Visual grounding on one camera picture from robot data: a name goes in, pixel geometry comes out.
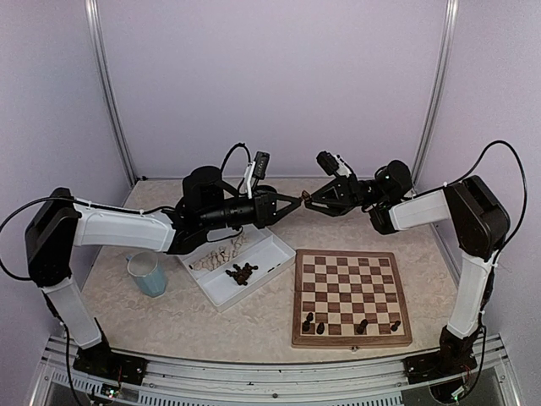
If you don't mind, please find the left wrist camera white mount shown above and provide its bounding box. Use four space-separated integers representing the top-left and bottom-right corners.
243 151 270 199

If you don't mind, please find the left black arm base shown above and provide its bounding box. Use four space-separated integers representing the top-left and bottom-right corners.
73 322 148 386

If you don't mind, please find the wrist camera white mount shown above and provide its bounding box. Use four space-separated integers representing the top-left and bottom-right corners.
316 151 353 178
243 151 270 199

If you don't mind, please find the right aluminium frame post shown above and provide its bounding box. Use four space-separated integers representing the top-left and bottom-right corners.
412 0 459 184

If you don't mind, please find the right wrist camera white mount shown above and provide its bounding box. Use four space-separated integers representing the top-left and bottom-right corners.
316 151 353 178

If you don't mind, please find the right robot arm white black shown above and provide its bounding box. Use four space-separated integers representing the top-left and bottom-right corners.
302 151 511 376

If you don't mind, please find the light blue cup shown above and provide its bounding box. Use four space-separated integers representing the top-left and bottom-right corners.
126 251 167 298

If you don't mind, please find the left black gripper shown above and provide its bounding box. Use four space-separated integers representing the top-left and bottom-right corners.
200 189 301 231

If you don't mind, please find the dark piece corner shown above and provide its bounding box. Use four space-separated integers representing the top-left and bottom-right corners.
391 321 402 332

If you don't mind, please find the aluminium frame post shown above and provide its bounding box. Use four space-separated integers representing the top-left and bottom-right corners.
85 0 138 188
412 0 459 184

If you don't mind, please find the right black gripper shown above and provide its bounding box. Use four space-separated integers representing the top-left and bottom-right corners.
306 172 388 216

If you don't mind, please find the pile of white chess pieces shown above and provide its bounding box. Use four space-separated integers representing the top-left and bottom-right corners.
189 233 249 271

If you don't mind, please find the wooden chess board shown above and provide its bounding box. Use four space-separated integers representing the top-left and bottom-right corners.
292 249 413 349

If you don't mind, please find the left aluminium frame post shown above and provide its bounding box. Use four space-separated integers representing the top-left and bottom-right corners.
85 0 138 188

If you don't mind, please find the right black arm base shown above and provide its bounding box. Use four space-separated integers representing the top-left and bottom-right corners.
403 325 484 384

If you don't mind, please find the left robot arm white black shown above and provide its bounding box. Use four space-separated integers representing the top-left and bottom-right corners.
25 166 301 376

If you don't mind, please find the white divided plastic tray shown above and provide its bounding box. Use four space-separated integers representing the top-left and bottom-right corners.
178 225 295 312

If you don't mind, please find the pile of dark chess pieces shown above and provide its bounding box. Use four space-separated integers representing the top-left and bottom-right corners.
225 262 259 286

